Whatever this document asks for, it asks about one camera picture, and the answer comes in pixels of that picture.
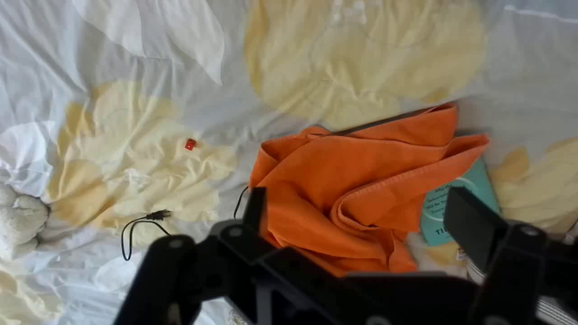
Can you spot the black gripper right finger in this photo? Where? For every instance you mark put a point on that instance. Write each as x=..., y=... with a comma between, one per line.
x=475, y=226

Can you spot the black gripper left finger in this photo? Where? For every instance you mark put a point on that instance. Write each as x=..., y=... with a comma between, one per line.
x=254, y=210

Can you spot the small red object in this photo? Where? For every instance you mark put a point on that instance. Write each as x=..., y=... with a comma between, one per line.
x=189, y=143

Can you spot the orange cloth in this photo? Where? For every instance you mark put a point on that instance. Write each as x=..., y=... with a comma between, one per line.
x=361, y=192

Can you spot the white plush toy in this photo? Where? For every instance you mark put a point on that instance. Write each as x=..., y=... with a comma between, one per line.
x=20, y=219

